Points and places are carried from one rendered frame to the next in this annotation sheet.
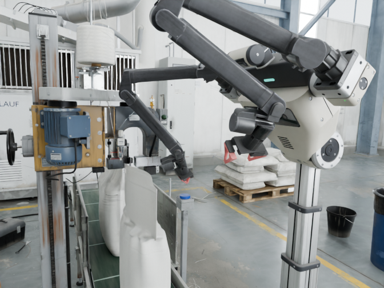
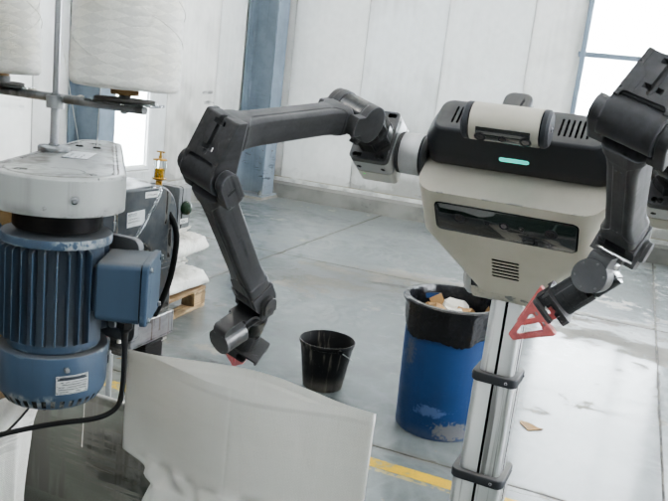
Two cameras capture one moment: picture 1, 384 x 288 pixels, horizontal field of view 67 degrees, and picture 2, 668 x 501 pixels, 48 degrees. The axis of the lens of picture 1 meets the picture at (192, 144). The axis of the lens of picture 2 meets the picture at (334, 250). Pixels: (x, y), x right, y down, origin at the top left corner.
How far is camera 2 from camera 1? 1.06 m
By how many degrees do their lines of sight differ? 43
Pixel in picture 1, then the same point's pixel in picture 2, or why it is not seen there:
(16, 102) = not seen: outside the picture
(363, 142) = (247, 168)
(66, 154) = (98, 369)
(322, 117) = not seen: hidden behind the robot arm
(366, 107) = (252, 89)
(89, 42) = (154, 37)
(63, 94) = (113, 197)
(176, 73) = (315, 124)
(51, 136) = (56, 327)
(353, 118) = not seen: hidden behind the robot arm
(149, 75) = (272, 131)
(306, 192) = (515, 351)
